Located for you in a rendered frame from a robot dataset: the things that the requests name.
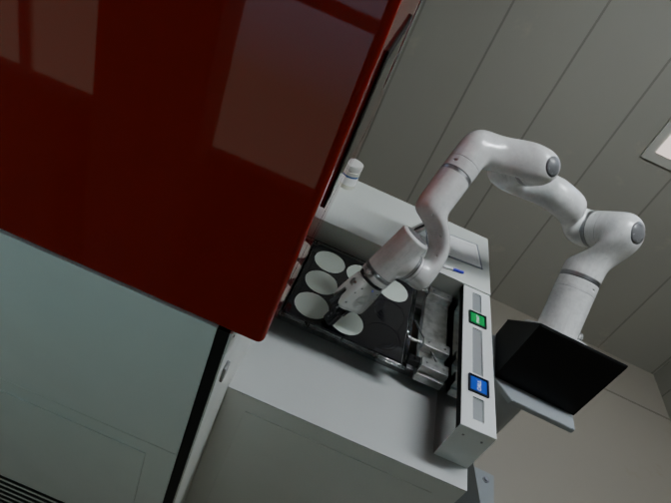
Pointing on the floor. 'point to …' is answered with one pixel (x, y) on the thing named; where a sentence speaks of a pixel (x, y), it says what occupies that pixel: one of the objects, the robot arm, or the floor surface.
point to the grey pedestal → (480, 483)
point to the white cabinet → (299, 463)
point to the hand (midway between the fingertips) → (332, 316)
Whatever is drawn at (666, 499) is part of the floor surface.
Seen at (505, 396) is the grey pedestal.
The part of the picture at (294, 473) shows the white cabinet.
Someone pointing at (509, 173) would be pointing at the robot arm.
